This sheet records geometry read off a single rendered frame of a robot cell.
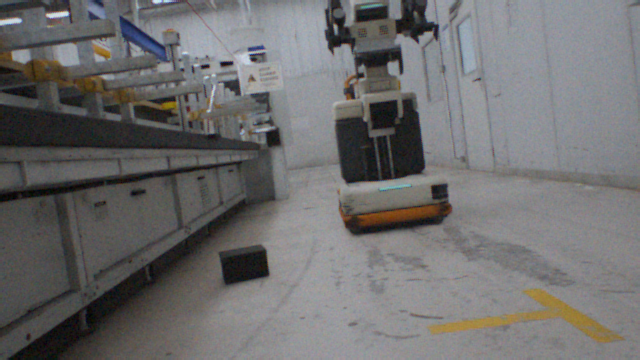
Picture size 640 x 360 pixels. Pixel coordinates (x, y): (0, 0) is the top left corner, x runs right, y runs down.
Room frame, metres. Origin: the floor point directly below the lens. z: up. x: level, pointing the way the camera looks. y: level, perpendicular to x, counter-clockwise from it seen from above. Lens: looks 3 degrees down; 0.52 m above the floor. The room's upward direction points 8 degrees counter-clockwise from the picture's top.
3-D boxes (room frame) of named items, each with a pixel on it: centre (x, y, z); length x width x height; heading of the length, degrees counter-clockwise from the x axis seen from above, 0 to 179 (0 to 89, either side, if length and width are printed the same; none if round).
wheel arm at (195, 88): (1.72, 0.59, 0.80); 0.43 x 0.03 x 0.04; 90
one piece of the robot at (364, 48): (2.70, -0.43, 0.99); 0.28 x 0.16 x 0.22; 90
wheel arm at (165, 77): (1.47, 0.59, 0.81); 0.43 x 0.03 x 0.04; 90
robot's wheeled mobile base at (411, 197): (2.99, -0.43, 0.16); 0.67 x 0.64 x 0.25; 0
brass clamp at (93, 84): (1.45, 0.64, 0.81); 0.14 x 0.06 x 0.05; 0
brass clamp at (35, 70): (1.20, 0.64, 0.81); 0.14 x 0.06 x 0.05; 0
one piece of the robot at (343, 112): (3.08, -0.43, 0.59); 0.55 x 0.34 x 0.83; 90
